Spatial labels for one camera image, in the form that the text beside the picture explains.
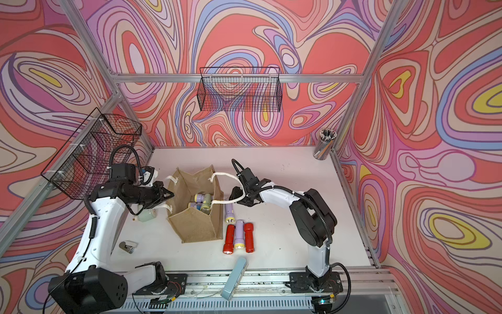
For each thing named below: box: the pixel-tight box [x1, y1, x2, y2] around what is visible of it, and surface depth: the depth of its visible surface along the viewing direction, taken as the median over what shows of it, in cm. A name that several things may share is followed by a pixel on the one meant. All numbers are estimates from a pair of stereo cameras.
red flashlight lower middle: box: [243, 222, 255, 254], surface depth 84 cm
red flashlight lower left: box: [222, 224, 236, 255], surface depth 85 cm
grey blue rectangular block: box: [220, 257, 249, 301], surface depth 74 cm
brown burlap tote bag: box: [166, 164, 225, 244], surface depth 82 cm
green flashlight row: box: [200, 193, 212, 215], surface depth 85 cm
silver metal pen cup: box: [313, 128, 338, 161], surface depth 107 cm
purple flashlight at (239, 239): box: [234, 219, 245, 250], surface depth 85 cm
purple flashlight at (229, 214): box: [224, 203, 235, 224], surface depth 92 cm
